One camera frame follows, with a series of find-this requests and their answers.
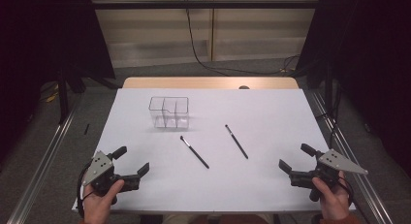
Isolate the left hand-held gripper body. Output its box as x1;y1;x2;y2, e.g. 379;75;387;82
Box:
81;150;142;206

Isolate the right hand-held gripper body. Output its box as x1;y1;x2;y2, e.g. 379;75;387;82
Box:
289;148;369;203

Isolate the thin black brush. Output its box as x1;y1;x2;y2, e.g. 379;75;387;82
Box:
225;124;249;160

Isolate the black brush with silver ferrule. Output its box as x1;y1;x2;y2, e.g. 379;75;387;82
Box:
179;135;210;170

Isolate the clear plastic organizer box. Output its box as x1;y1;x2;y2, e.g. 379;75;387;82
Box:
148;96;190;130

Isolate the person's right hand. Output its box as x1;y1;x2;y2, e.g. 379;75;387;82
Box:
311;170;352;222

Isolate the person's left hand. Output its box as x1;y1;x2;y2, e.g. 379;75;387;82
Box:
81;179;125;224

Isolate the white table mat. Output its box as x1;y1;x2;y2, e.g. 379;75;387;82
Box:
71;87;357;214

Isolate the black curtain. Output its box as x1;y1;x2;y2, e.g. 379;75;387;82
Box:
295;0;411;179
0;0;116;164

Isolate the black horizontal bar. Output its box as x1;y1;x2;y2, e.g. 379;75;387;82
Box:
91;0;319;11

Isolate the left hand-held gripper cable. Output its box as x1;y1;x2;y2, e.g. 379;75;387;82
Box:
76;162;95;218

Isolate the hand-held gripper cable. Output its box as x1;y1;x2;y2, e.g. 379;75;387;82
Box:
76;162;95;218
337;176;355;208

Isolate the right hand-held gripper cable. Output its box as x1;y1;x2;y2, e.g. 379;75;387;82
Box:
337;176;355;208

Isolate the aluminium floor rail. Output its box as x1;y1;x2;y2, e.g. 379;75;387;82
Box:
309;89;395;224
6;94;83;224

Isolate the black wall cable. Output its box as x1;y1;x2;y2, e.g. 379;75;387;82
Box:
184;0;301;77

